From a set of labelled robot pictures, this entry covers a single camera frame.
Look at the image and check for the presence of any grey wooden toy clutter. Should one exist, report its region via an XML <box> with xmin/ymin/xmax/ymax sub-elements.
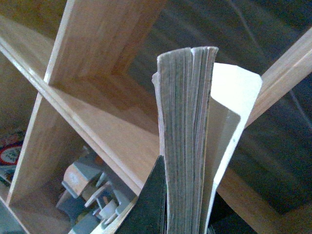
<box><xmin>57</xmin><ymin>146</ymin><xmax>137</xmax><ymax>234</ymax></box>

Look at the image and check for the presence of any white illustrated paperback book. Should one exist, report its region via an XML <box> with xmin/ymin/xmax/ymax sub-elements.
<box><xmin>152</xmin><ymin>46</ymin><xmax>262</xmax><ymax>234</ymax></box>

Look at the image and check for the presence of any wooden bookshelf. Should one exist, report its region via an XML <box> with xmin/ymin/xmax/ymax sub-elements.
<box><xmin>0</xmin><ymin>0</ymin><xmax>312</xmax><ymax>234</ymax></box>

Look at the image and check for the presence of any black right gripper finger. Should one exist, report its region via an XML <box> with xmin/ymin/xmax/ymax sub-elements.
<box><xmin>116</xmin><ymin>156</ymin><xmax>166</xmax><ymax>234</ymax></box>

